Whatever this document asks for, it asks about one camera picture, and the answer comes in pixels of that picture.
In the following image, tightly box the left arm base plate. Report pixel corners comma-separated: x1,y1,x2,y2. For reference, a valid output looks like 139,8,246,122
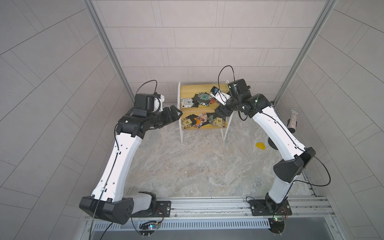
131,201,172,218

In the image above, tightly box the right circuit board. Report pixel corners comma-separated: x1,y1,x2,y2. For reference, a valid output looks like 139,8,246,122
268,218,285,235

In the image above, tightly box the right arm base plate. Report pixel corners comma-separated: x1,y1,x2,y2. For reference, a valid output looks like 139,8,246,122
246,199,292,217

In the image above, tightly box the circuit board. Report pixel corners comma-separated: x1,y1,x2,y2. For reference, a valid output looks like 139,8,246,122
268,218,285,235
139,221,161,238

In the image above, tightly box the green label tea bag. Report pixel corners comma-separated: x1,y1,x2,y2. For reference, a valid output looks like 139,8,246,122
198,93,213,107

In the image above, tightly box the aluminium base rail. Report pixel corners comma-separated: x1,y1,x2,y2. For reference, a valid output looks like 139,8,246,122
93,196,335,232

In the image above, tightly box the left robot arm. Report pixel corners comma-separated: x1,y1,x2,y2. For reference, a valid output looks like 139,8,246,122
79,106,183,225

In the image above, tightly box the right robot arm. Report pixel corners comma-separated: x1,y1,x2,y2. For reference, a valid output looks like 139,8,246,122
215,94,316,205

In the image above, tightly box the white label tea bag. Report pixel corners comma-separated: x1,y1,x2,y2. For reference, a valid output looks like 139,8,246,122
181,98,195,108

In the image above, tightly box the floral tea bag lower shelf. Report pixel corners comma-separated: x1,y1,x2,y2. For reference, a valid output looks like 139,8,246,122
198,113,209,127

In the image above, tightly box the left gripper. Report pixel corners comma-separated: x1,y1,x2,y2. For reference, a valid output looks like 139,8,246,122
145,105,183,128

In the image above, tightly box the yellow label tea bag lower-right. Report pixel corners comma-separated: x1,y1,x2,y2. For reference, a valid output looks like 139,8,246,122
212,117,226,128

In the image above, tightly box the left circuit board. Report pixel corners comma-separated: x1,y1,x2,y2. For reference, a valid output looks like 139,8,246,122
139,221,161,238

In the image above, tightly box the black green tea bag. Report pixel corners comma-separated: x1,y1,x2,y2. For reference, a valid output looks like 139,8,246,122
192,94,200,108

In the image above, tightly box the wooden two-tier shelf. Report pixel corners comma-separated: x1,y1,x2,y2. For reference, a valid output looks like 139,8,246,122
178,82,234,144

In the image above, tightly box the yellow paper piece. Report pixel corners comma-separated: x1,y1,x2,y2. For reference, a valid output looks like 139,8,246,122
256,143,266,150

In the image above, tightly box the yellow label tea bag lower-left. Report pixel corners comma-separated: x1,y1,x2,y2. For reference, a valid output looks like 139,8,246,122
181,116,196,130

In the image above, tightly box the orange tea bag lower shelf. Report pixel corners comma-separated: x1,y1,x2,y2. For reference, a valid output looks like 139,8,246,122
194,117,204,129

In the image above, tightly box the dark green tea bag lower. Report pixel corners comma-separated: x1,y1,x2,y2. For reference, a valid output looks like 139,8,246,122
207,113,218,125

